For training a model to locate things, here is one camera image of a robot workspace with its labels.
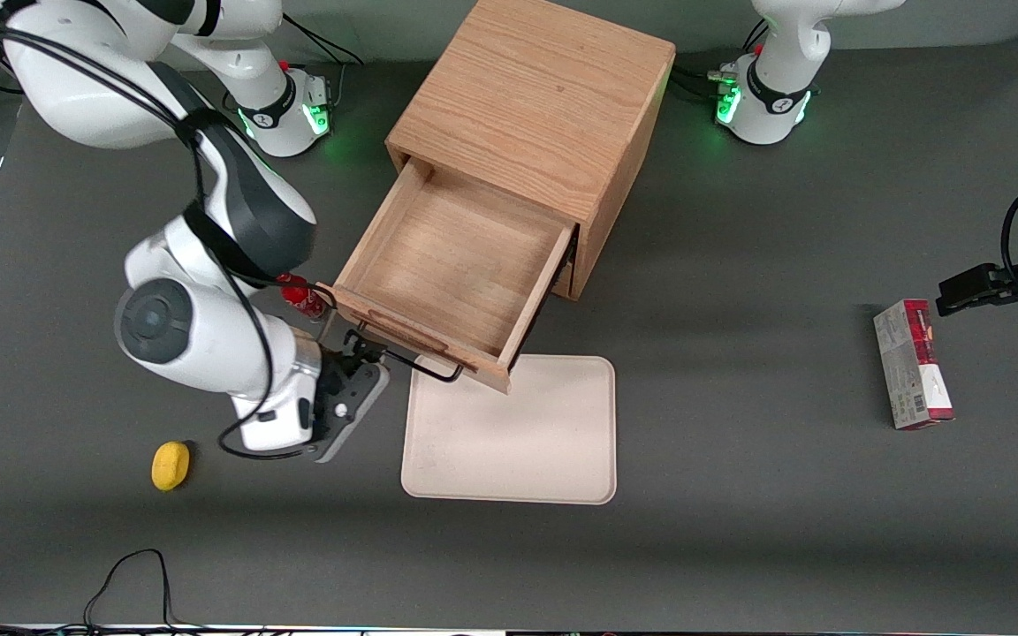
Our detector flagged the black metal drawer handle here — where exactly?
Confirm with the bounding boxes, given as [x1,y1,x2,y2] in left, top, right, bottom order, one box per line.
[343,328,467,384]

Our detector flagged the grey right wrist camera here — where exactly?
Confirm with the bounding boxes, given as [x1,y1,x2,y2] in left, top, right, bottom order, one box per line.
[313,360,391,465]

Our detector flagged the oak wooden drawer cabinet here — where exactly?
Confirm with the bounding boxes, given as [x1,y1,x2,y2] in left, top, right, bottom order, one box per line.
[385,0,677,302]

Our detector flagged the black cable loop on table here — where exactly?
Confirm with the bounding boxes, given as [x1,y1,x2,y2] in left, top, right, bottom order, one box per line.
[82,548,209,633]

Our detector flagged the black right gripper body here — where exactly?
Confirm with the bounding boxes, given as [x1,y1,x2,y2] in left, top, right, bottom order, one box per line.
[308,340,370,447]

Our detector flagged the yellow lemon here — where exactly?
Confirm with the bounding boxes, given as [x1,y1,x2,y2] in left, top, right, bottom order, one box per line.
[151,441,191,492]

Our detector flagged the beige plastic tray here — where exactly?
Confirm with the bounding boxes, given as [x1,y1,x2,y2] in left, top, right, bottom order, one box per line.
[400,353,618,506]

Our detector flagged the black right base cables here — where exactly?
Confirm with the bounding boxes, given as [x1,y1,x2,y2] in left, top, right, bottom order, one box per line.
[279,16,367,111]

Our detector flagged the black left base cables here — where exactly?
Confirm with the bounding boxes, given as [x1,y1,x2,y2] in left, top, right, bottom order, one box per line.
[670,19,771,105]

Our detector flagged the wooden drawer with inside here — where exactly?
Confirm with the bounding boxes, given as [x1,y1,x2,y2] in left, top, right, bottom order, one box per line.
[329,156,580,396]

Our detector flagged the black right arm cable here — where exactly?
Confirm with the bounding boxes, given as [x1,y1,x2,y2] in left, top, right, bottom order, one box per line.
[0,0,338,462]

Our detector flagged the black base cables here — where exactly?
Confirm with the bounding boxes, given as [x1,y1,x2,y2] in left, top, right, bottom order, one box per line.
[670,19,771,105]
[279,16,367,111]

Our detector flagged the grey and red carton box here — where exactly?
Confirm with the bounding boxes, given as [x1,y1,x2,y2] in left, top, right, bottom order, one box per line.
[872,299,956,431]

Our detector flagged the red soda bottle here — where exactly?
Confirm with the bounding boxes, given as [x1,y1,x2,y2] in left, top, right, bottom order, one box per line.
[276,273,330,322]

